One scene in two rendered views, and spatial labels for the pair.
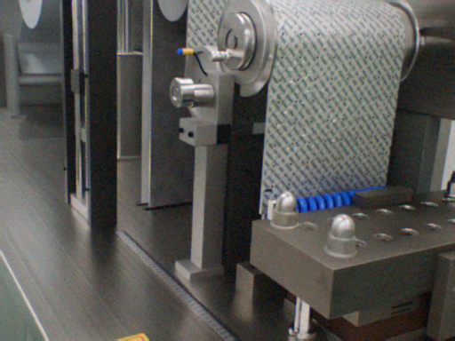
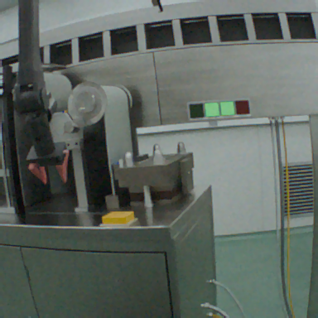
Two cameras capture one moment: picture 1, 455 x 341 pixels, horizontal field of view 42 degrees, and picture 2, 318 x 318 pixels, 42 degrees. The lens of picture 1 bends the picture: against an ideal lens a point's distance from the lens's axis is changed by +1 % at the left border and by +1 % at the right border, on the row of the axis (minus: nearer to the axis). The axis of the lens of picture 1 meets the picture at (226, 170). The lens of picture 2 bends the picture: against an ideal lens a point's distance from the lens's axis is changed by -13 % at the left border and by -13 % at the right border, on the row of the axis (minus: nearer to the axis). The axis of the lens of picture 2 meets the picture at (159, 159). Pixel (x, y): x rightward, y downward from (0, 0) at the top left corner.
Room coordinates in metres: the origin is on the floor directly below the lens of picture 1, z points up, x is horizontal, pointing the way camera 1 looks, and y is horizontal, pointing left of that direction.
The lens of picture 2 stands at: (-0.44, 0.85, 1.17)
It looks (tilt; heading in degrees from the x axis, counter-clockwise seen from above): 5 degrees down; 317
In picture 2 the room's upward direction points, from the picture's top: 6 degrees counter-clockwise
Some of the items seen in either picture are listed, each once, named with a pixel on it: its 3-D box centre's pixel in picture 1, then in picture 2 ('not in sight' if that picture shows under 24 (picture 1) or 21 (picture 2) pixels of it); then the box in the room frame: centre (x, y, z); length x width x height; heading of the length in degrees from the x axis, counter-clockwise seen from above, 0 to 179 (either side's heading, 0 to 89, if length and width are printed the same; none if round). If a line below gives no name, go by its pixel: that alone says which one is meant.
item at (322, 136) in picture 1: (331, 143); (119, 139); (0.83, -0.15, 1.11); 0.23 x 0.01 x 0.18; 121
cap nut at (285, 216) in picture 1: (285, 208); (128, 159); (0.71, -0.08, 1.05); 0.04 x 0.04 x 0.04
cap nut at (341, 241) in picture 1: (342, 233); (158, 156); (0.63, -0.14, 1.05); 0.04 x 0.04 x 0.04
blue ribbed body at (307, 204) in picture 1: (337, 203); not in sight; (0.82, -0.16, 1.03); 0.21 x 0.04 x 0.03; 121
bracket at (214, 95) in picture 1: (202, 177); (78, 164); (0.83, 0.04, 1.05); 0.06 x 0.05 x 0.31; 121
